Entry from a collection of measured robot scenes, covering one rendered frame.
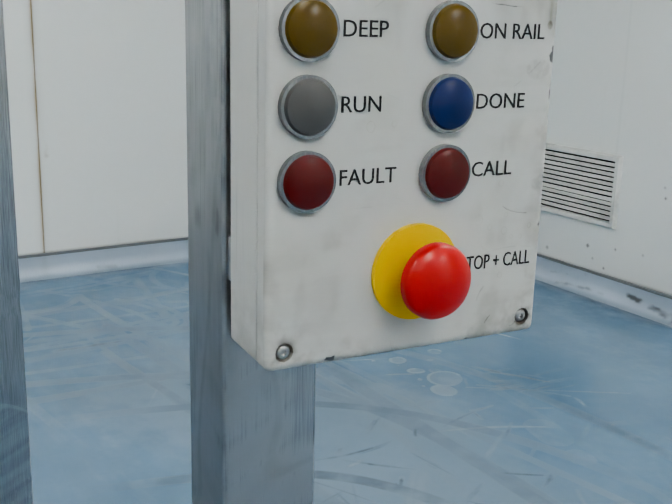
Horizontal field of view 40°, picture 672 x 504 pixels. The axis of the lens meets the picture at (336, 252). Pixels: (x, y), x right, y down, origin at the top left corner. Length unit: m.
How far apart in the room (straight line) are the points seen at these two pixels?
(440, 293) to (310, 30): 0.14
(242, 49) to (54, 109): 3.62
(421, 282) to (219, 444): 0.17
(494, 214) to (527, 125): 0.05
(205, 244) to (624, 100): 3.44
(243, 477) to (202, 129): 0.20
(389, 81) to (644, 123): 3.40
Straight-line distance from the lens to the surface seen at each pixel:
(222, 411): 0.54
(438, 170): 0.48
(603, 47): 3.99
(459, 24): 0.48
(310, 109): 0.44
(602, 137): 3.99
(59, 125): 4.09
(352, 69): 0.46
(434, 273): 0.47
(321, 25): 0.44
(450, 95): 0.48
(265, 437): 0.56
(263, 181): 0.45
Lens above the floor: 1.13
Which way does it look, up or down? 14 degrees down
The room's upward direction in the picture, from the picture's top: 2 degrees clockwise
